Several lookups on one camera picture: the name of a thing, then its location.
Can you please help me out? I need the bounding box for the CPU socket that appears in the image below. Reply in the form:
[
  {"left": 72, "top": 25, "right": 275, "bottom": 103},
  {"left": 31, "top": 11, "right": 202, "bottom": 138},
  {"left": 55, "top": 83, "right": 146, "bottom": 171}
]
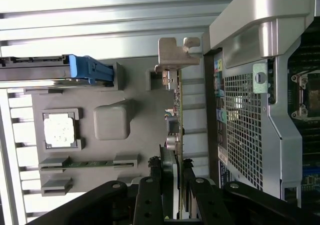
[{"left": 291, "top": 69, "right": 320, "bottom": 122}]

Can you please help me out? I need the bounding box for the green motherboard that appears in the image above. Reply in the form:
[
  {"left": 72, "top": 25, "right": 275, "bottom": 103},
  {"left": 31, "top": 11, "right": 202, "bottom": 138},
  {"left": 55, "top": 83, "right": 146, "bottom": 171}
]
[{"left": 284, "top": 27, "right": 320, "bottom": 194}]

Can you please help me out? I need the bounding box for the green RAM stick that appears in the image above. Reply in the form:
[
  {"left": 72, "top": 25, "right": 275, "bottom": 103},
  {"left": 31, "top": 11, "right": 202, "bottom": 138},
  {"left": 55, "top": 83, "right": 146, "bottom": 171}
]
[{"left": 39, "top": 159, "right": 140, "bottom": 170}]

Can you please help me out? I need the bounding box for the open black PC case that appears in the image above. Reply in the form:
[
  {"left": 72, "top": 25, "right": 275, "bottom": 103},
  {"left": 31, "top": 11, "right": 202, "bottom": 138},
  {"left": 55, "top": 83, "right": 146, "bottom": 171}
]
[{"left": 201, "top": 0, "right": 320, "bottom": 209}]

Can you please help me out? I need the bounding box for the grey plastic parts rack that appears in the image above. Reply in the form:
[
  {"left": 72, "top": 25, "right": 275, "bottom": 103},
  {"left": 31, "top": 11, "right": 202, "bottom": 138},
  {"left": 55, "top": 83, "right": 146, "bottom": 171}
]
[{"left": 23, "top": 61, "right": 181, "bottom": 199}]

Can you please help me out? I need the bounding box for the silver CPU chip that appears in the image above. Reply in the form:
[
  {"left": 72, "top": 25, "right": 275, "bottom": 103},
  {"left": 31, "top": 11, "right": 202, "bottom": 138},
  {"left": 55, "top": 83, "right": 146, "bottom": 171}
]
[{"left": 43, "top": 113, "right": 76, "bottom": 149}]

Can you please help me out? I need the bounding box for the hard disk in blue carrier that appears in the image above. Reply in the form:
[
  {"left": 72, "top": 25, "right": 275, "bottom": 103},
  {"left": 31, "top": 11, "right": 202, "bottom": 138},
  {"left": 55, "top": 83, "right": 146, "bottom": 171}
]
[{"left": 0, "top": 54, "right": 115, "bottom": 89}]

